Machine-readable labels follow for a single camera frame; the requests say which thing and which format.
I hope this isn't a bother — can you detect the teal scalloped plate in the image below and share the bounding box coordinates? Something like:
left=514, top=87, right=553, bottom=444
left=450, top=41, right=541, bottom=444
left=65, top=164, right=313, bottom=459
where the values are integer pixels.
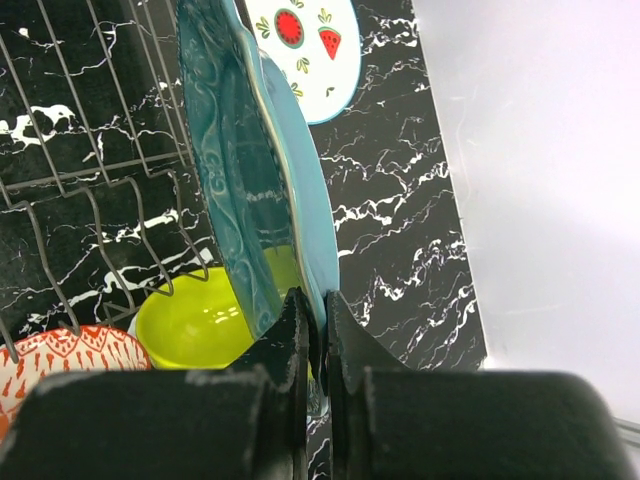
left=176, top=1, right=340, bottom=417

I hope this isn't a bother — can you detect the yellow-green bowl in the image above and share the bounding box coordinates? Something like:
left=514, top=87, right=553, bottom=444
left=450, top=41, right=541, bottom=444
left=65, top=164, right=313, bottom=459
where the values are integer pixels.
left=130, top=262, right=306, bottom=383

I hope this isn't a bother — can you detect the red patterned bowl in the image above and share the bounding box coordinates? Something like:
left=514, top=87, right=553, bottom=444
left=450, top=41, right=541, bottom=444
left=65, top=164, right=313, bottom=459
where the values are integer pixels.
left=1, top=325, right=152, bottom=436

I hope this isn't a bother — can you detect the white watermelon pattern plate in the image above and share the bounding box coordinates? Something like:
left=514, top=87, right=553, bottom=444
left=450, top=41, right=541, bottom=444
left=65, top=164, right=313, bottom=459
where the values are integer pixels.
left=246, top=0, right=361, bottom=125

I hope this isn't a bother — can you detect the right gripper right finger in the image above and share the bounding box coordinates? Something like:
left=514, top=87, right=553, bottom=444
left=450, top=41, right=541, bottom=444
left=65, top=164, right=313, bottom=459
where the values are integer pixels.
left=326, top=291, right=636, bottom=479

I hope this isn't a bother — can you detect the black marble pattern mat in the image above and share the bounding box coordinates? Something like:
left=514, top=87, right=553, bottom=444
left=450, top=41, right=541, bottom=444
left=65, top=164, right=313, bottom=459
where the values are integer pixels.
left=311, top=1, right=485, bottom=370

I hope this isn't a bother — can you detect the wire dish rack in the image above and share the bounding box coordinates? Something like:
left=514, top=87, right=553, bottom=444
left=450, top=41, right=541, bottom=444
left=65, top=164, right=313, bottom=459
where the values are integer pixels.
left=1, top=1, right=217, bottom=345

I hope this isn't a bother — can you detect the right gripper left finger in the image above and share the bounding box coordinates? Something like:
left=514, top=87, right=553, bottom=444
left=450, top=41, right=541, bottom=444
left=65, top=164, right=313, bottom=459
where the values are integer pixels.
left=1, top=288, right=310, bottom=479

